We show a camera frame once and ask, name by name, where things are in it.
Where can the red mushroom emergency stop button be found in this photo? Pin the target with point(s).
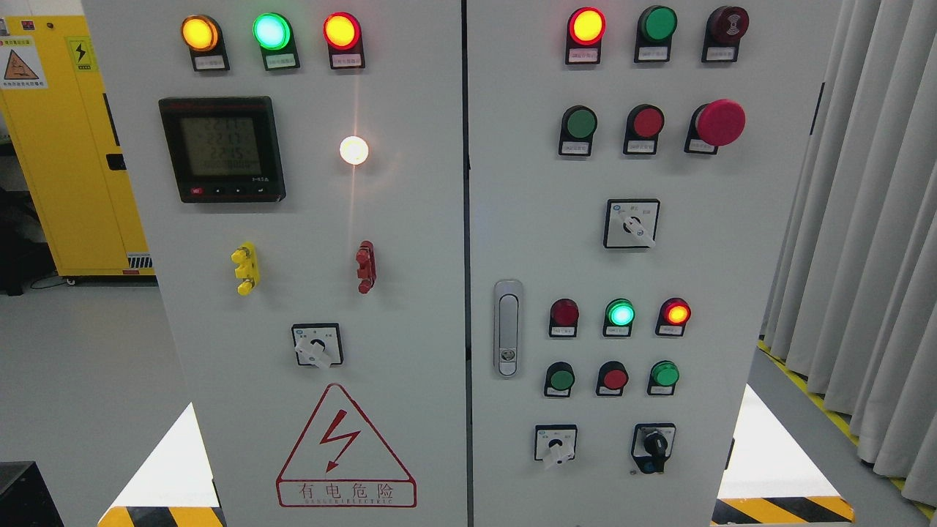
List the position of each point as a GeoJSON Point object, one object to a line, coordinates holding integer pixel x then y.
{"type": "Point", "coordinates": [713, 125]}

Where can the green indicator lamp top right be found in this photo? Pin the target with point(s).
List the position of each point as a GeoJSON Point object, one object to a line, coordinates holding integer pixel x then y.
{"type": "Point", "coordinates": [654, 34]}

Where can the black box bottom left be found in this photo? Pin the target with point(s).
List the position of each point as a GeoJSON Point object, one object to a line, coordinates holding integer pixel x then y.
{"type": "Point", "coordinates": [25, 498]}

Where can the green indicator lamp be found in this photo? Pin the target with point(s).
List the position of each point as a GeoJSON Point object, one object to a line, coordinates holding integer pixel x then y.
{"type": "Point", "coordinates": [618, 320]}
{"type": "Point", "coordinates": [654, 34]}
{"type": "Point", "coordinates": [275, 38]}

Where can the black key selector switch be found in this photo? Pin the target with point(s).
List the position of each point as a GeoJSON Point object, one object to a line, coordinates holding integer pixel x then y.
{"type": "Point", "coordinates": [652, 446]}

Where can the red indicator lamp top right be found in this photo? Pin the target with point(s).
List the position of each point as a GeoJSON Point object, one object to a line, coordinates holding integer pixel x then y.
{"type": "Point", "coordinates": [585, 30]}

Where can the lower right red indicator lamp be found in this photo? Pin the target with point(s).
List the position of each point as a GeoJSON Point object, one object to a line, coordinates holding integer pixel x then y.
{"type": "Point", "coordinates": [673, 318]}

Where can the red push button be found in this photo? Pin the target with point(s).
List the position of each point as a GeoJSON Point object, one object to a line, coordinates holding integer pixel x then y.
{"type": "Point", "coordinates": [612, 377]}
{"type": "Point", "coordinates": [642, 129]}

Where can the green indicator lamp top left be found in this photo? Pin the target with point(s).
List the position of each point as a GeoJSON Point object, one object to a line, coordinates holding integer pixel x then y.
{"type": "Point", "coordinates": [275, 38]}

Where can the yellow indicator lamp top left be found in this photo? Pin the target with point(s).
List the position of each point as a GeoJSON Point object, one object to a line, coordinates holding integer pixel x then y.
{"type": "Point", "coordinates": [204, 38]}

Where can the yellow safety storage cabinet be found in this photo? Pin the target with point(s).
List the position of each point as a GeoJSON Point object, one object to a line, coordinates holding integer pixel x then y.
{"type": "Point", "coordinates": [55, 104]}

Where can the green push button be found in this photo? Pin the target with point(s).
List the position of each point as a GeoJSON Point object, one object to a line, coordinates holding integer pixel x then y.
{"type": "Point", "coordinates": [577, 128]}
{"type": "Point", "coordinates": [663, 378]}
{"type": "Point", "coordinates": [559, 380]}

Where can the white lit indicator lamp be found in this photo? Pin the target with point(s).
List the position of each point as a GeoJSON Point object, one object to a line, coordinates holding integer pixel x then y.
{"type": "Point", "coordinates": [354, 150]}

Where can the red indicator lamp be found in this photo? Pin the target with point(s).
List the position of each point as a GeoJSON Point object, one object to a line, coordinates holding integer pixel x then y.
{"type": "Point", "coordinates": [673, 318]}
{"type": "Point", "coordinates": [344, 41]}
{"type": "Point", "coordinates": [564, 316]}
{"type": "Point", "coordinates": [585, 30]}

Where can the red terminal block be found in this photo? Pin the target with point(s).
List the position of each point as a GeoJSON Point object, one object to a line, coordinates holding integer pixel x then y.
{"type": "Point", "coordinates": [365, 258]}

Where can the lower white rotary selector switch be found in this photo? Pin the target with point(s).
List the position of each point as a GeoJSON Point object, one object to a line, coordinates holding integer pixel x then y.
{"type": "Point", "coordinates": [555, 445]}

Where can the black digital power meter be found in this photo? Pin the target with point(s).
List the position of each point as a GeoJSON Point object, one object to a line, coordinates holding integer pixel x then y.
{"type": "Point", "coordinates": [224, 149]}

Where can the lower green indicator lamp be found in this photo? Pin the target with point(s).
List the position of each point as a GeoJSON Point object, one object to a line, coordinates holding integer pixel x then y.
{"type": "Point", "coordinates": [618, 320]}

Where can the upper right rotary selector switch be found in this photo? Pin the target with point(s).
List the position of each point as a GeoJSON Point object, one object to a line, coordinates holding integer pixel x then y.
{"type": "Point", "coordinates": [631, 224]}

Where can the upper green push button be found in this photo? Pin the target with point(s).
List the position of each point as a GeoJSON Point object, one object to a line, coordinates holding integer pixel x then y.
{"type": "Point", "coordinates": [577, 128]}

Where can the left door rotary selector switch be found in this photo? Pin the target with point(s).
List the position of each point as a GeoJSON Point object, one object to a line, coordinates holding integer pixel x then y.
{"type": "Point", "coordinates": [317, 345]}

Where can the dark red buzzer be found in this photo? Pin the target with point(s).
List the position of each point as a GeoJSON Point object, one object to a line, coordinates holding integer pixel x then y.
{"type": "Point", "coordinates": [725, 28]}

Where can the silver cabinet door handle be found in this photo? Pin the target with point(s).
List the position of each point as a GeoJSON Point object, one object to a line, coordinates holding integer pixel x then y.
{"type": "Point", "coordinates": [508, 296]}

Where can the lower left green push button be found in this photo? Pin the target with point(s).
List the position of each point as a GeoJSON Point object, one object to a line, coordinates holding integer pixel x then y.
{"type": "Point", "coordinates": [559, 380]}

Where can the lower left red indicator lamp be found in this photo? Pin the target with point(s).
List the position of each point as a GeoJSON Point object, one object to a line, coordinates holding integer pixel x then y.
{"type": "Point", "coordinates": [564, 316]}

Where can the red indicator lamp top left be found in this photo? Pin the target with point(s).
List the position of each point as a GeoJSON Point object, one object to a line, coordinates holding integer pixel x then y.
{"type": "Point", "coordinates": [344, 41]}

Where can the upper red push button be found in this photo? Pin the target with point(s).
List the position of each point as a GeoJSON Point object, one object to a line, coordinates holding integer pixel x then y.
{"type": "Point", "coordinates": [642, 129]}

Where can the red electrical hazard warning sticker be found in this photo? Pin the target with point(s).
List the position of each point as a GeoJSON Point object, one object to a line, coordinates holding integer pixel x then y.
{"type": "Point", "coordinates": [341, 460]}

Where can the lower right green push button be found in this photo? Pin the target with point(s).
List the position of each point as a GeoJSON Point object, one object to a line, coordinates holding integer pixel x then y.
{"type": "Point", "coordinates": [663, 378]}

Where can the lower red push button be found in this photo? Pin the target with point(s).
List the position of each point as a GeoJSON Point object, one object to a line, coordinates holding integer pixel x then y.
{"type": "Point", "coordinates": [612, 377]}

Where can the yellow terminal block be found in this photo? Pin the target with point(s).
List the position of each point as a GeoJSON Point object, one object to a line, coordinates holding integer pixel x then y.
{"type": "Point", "coordinates": [247, 269]}

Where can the grey curtain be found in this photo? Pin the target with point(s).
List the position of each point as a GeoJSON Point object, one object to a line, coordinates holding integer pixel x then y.
{"type": "Point", "coordinates": [852, 306]}

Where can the grey electrical control cabinet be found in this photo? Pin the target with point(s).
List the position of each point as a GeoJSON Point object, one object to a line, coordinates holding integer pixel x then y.
{"type": "Point", "coordinates": [460, 103]}

